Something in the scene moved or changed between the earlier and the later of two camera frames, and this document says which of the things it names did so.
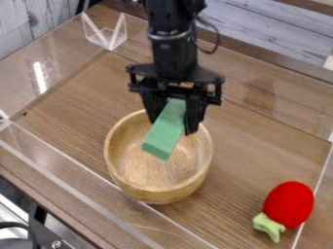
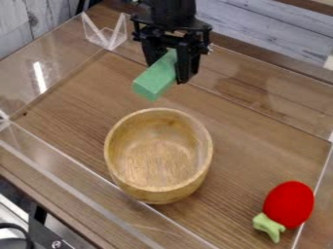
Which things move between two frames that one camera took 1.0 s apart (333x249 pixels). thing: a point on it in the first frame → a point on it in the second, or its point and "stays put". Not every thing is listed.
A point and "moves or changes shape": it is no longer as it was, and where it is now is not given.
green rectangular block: [165, 129] moves or changes shape
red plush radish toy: [287, 208] stays put
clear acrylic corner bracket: [105, 37] stays put
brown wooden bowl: [144, 177] stays put
